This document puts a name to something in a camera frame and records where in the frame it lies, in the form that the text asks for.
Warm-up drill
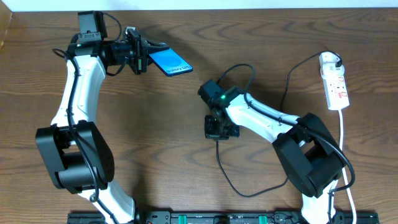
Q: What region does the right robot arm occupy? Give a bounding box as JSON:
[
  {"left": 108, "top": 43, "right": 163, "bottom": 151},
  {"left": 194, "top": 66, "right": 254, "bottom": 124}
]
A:
[{"left": 198, "top": 80, "right": 349, "bottom": 223}]

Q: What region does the white USB charger plug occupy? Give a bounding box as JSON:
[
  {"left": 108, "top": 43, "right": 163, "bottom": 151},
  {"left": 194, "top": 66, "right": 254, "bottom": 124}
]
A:
[{"left": 319, "top": 51, "right": 345, "bottom": 80}]

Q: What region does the black USB charging cable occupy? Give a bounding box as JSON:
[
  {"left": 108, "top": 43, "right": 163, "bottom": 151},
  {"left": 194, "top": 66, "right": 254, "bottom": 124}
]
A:
[{"left": 215, "top": 50, "right": 343, "bottom": 198}]

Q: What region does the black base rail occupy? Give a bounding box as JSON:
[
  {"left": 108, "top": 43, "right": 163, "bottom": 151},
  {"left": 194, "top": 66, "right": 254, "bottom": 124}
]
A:
[{"left": 66, "top": 211, "right": 381, "bottom": 224}]

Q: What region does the blue Galaxy smartphone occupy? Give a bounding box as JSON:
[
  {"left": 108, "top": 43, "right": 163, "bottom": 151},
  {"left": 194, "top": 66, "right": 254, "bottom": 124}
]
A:
[{"left": 149, "top": 48, "right": 193, "bottom": 77}]

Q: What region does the brown cardboard side panel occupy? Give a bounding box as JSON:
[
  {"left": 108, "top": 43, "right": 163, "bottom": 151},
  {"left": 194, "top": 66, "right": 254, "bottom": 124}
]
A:
[{"left": 0, "top": 1, "right": 13, "bottom": 49}]

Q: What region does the white power strip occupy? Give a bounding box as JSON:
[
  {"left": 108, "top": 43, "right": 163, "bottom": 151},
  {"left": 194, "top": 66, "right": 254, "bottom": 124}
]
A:
[{"left": 322, "top": 74, "right": 349, "bottom": 111}]

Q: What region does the white power strip cord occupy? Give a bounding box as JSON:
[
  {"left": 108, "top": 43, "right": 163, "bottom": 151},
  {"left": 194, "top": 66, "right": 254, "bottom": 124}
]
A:
[{"left": 337, "top": 108, "right": 358, "bottom": 224}]

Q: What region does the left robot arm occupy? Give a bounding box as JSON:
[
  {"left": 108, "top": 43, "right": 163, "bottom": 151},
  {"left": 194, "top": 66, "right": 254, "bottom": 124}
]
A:
[{"left": 35, "top": 11, "right": 170, "bottom": 223}]

